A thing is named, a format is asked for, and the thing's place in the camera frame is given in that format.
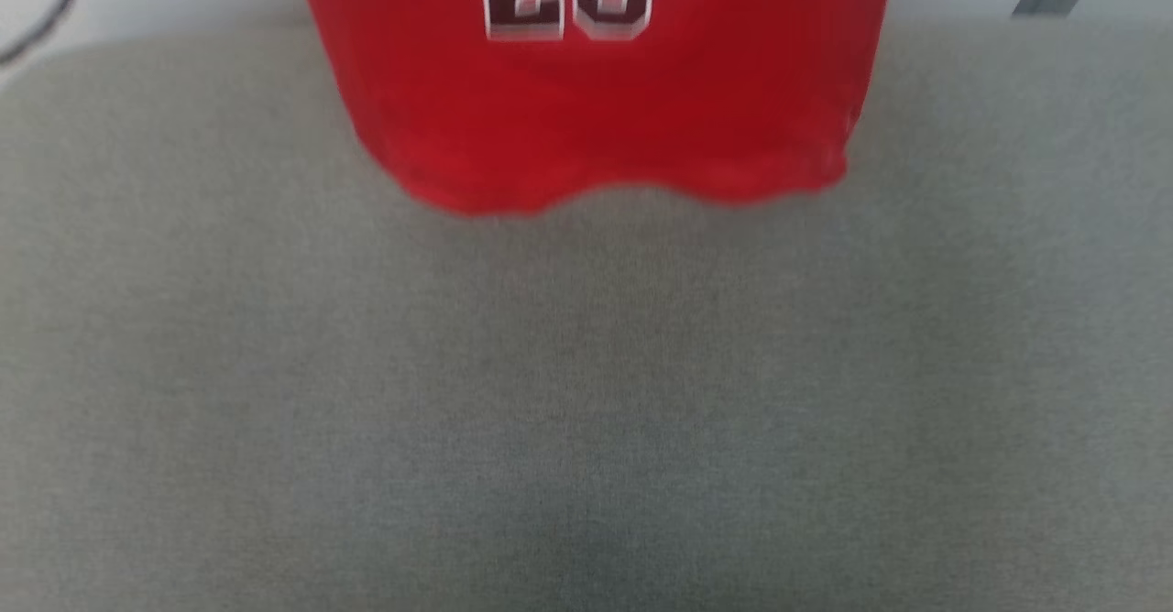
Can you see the red basketball jersey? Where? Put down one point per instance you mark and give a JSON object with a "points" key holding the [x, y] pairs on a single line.
{"points": [[596, 108]]}

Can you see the grey fabric sofa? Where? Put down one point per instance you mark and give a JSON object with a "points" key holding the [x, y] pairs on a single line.
{"points": [[586, 392]]}

